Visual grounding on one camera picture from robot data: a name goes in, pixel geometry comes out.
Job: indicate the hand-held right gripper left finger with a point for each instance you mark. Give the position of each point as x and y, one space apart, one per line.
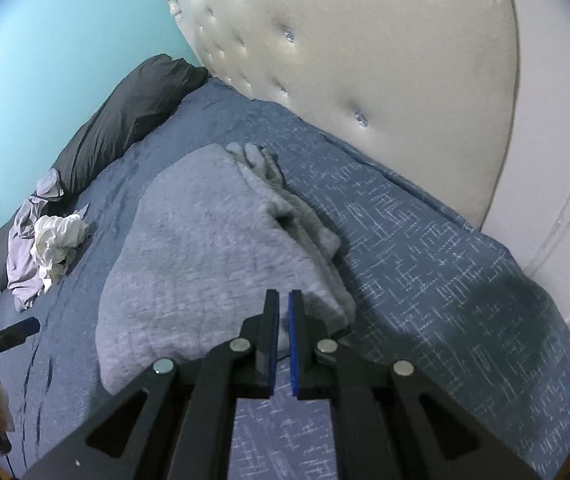
274 345

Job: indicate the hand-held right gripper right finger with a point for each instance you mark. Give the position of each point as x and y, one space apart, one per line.
295 345

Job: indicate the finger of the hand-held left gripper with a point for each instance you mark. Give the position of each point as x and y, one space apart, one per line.
12 334

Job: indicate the grey knit sweater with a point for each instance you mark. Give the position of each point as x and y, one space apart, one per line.
215 255

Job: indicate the lilac grey garment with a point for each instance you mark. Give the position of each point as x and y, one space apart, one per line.
25 255

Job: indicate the white crumpled garment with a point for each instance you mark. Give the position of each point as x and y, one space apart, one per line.
60 245

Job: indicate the blue flecked bed blanket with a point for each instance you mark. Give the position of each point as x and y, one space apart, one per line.
415 285

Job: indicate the cream tufted headboard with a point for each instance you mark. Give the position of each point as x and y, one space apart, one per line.
390 85

